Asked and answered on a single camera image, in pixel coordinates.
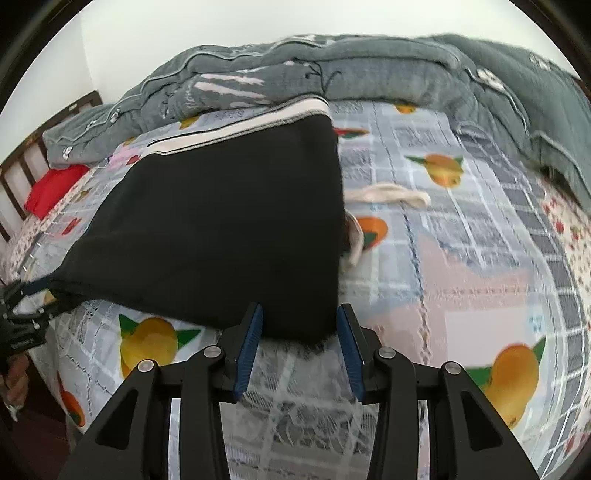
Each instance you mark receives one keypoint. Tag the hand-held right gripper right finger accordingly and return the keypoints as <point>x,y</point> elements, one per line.
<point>350,346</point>

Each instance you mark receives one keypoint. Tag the dark wooden bed headboard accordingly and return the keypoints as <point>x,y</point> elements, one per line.
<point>18,166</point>

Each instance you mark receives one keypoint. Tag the red pillow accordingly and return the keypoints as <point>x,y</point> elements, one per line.
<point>51,187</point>

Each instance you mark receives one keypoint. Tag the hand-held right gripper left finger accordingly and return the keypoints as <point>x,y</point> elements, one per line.
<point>249,346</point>

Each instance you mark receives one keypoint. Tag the grey quilt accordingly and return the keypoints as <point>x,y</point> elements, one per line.
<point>392,64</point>

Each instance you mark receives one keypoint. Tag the fruit print bed sheet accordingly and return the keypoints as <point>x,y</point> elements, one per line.
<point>461,258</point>

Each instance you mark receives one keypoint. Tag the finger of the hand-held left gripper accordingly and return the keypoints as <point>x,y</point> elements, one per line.
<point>41,310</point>
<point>32,285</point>

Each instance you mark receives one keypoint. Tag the person's left hand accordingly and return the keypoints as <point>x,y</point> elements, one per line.
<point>17,381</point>

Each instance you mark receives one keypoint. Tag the black pants with white stripe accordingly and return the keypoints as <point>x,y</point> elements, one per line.
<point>207,221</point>

